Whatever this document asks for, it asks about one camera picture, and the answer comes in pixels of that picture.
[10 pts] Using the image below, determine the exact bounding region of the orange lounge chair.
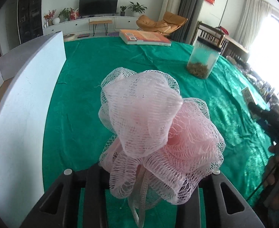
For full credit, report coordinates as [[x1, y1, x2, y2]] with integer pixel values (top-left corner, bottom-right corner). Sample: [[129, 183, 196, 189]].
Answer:
[[136, 11, 188, 36]]

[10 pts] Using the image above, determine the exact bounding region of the black television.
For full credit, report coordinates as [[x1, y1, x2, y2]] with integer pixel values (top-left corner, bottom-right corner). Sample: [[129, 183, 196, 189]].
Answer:
[[79, 0, 118, 17]]

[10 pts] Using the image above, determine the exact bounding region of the grey curtain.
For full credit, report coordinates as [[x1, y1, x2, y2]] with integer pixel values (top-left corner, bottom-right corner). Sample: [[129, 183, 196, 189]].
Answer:
[[171, 0, 203, 44]]

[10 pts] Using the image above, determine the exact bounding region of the wooden bench stool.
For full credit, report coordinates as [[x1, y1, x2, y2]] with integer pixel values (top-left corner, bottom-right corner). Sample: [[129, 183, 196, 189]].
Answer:
[[88, 20, 113, 37]]

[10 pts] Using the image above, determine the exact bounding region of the white round vase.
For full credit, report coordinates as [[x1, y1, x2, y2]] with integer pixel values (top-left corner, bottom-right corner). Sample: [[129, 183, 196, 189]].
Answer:
[[52, 17, 60, 25]]

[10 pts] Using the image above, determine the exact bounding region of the potted green plant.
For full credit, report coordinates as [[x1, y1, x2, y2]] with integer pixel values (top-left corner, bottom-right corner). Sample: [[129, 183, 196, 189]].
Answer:
[[128, 2, 147, 17]]

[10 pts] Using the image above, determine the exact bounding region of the yellow tissue pack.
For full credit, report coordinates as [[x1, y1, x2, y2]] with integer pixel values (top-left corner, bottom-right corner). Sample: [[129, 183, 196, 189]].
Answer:
[[241, 87, 266, 121]]

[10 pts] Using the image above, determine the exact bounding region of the white foam board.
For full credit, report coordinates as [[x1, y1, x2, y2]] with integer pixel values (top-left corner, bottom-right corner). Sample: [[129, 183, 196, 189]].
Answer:
[[0, 31, 66, 227]]

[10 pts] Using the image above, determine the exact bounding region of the orange book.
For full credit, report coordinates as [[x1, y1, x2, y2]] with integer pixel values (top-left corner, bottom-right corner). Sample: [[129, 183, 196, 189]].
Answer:
[[119, 29, 171, 46]]

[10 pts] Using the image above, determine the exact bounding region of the clear jar black lid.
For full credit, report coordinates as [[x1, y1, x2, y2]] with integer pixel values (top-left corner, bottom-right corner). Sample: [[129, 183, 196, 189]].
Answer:
[[186, 36, 221, 79]]

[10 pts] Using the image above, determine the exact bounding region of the person right hand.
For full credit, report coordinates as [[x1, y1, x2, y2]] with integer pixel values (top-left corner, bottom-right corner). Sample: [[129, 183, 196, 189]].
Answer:
[[264, 144, 279, 210]]

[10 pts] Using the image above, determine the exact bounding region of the green satin tablecloth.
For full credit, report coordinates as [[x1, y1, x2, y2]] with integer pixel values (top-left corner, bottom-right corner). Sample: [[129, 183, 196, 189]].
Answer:
[[42, 37, 271, 205]]

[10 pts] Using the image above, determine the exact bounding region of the white tv cabinet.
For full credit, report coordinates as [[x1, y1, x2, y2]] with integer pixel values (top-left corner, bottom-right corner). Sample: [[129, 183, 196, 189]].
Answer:
[[43, 16, 139, 36]]

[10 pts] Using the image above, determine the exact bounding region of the small potted plant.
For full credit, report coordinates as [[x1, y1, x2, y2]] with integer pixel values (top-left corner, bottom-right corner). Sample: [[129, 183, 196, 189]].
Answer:
[[120, 6, 127, 17]]

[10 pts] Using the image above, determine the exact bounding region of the dark wooden shelf unit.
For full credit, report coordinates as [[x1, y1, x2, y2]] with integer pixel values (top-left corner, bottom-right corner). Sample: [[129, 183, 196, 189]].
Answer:
[[17, 0, 43, 44]]

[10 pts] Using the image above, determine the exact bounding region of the red flower arrangement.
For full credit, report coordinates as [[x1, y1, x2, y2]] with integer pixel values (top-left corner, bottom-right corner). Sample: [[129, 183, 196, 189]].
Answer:
[[44, 9, 56, 26]]

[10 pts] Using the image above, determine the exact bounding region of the pink mesh bath pouf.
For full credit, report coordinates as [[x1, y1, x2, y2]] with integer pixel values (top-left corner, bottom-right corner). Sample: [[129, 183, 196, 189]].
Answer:
[[98, 67, 225, 227]]

